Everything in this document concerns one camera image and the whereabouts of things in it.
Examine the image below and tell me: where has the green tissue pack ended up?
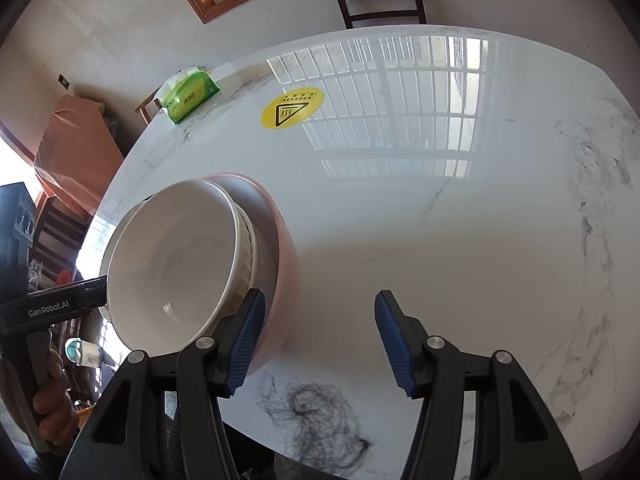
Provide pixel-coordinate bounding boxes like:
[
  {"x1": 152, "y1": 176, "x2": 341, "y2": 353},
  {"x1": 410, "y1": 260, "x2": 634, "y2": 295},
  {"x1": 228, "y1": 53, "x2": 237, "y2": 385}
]
[{"x1": 154, "y1": 66, "x2": 219, "y2": 124}]

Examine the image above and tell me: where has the large pink bowl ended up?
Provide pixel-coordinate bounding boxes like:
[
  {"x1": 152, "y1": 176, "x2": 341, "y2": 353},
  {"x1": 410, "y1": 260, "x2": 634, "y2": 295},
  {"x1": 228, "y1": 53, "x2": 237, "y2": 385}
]
[{"x1": 206, "y1": 172, "x2": 300, "y2": 375}]

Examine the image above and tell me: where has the light wooden chair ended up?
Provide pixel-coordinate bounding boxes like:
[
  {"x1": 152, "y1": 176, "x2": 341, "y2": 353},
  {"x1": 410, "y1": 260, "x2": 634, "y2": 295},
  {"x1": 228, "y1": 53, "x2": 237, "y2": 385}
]
[{"x1": 134, "y1": 88, "x2": 162, "y2": 126}]

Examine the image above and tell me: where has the dark wooden bench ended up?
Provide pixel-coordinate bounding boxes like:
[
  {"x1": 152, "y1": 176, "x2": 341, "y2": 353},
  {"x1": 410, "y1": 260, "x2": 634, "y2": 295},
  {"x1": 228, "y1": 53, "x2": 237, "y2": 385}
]
[{"x1": 29, "y1": 196, "x2": 91, "y2": 288}]

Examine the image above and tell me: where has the white blue dog bowl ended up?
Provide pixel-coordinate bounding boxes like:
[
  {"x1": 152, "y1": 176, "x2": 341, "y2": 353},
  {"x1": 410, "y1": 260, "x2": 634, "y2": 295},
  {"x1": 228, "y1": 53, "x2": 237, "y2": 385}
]
[{"x1": 106, "y1": 179, "x2": 254, "y2": 356}]

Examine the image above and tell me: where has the orange cloth covered furniture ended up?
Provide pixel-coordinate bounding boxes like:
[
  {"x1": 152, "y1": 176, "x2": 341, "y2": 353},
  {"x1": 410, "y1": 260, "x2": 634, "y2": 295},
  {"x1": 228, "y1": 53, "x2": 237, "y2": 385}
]
[{"x1": 34, "y1": 94, "x2": 124, "y2": 217}]

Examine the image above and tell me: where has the yellow hot warning sticker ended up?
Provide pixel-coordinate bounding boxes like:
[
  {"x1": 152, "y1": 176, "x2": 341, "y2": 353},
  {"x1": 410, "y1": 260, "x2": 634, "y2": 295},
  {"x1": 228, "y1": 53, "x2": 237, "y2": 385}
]
[{"x1": 260, "y1": 87, "x2": 324, "y2": 130}]

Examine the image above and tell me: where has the white orange rabbit bowl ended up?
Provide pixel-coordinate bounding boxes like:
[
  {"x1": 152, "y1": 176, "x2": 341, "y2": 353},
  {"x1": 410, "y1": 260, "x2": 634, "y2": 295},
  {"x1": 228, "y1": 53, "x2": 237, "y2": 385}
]
[{"x1": 218, "y1": 174, "x2": 278, "y2": 314}]

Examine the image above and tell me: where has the person's left hand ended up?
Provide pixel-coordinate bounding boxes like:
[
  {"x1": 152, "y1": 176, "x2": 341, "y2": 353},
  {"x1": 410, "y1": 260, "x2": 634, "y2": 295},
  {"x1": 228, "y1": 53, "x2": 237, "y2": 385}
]
[{"x1": 0, "y1": 349, "x2": 80, "y2": 447}]

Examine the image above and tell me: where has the white floral plate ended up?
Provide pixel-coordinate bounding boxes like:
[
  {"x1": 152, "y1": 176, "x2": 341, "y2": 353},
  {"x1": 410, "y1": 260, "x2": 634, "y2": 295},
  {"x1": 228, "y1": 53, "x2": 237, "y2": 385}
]
[{"x1": 96, "y1": 199, "x2": 156, "y2": 321}]

